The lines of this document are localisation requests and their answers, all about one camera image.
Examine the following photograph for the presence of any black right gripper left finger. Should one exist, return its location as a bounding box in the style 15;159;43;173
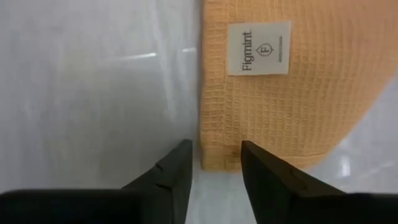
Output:
0;139;193;224

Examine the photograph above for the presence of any orange waffle towel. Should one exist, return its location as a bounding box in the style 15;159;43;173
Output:
198;0;398;172

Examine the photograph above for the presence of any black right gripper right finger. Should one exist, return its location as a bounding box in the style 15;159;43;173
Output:
241;139;398;224

